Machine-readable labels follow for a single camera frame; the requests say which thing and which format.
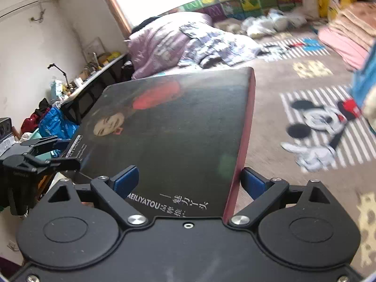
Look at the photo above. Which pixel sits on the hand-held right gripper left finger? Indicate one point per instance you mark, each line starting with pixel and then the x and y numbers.
pixel 126 179

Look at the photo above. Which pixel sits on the red cloth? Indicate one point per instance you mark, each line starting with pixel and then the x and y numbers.
pixel 29 124

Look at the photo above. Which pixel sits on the dark portrait box lid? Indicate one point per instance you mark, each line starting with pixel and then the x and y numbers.
pixel 176 129

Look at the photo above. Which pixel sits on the folded pink blankets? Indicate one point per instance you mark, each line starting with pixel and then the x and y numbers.
pixel 357 23

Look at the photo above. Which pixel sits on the cluttered black desk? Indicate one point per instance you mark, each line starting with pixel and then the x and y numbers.
pixel 94 79

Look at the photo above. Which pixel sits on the light blue tissue pack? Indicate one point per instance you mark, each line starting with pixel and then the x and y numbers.
pixel 56 89

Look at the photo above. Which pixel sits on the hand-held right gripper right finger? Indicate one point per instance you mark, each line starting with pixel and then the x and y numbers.
pixel 254 182

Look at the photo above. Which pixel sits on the lilac patterned cloth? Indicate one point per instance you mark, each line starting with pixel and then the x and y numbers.
pixel 217 47

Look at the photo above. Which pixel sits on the blue plastic bag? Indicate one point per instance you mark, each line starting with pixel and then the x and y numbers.
pixel 57 123

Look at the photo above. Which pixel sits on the blue and cream pillow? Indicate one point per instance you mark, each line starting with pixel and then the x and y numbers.
pixel 365 91

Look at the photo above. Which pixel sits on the purple quilt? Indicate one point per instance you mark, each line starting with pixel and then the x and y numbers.
pixel 164 41

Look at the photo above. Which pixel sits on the printed blanket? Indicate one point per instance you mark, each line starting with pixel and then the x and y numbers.
pixel 293 73

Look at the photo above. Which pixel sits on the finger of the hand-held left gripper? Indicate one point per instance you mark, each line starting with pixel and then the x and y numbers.
pixel 64 163
pixel 44 142

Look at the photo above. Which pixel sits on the white crumpled clothes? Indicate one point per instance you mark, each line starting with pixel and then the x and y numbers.
pixel 270 22

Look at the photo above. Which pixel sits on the folded pink blanket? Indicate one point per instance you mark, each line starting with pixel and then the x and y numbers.
pixel 343 45

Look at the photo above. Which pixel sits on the cardboard box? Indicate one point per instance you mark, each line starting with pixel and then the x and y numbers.
pixel 94 48

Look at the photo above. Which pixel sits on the teal plastic bin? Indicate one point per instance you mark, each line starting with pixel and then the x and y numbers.
pixel 44 144

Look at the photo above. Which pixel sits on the colourful alphabet foam mat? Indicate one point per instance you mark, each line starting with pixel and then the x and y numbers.
pixel 249 1

